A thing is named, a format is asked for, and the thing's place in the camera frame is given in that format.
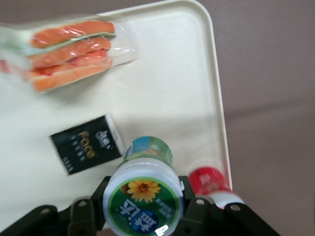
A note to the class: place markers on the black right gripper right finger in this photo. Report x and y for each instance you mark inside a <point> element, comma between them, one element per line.
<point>209,221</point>

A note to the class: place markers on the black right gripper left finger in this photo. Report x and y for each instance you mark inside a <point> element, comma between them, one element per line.
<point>81,216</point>

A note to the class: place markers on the green gum bottle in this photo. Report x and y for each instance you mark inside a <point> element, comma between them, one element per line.
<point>142,199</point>

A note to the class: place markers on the red gum bottle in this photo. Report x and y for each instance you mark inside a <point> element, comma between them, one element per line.
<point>206,180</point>

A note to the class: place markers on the beige plastic tray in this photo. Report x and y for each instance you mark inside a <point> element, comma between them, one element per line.
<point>160,98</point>

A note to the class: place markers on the black and white small box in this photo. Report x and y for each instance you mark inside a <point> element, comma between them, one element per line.
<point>78,147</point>

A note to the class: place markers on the wrapped triangle sandwich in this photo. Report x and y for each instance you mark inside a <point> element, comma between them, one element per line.
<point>69,49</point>

